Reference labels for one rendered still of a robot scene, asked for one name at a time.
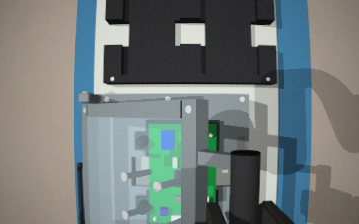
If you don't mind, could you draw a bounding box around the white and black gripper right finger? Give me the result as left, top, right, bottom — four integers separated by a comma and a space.
258, 201, 295, 224

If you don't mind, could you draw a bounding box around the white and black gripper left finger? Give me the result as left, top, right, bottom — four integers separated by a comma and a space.
195, 202, 226, 224

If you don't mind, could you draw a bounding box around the green circuit board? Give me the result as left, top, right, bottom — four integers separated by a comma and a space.
208, 124, 216, 202

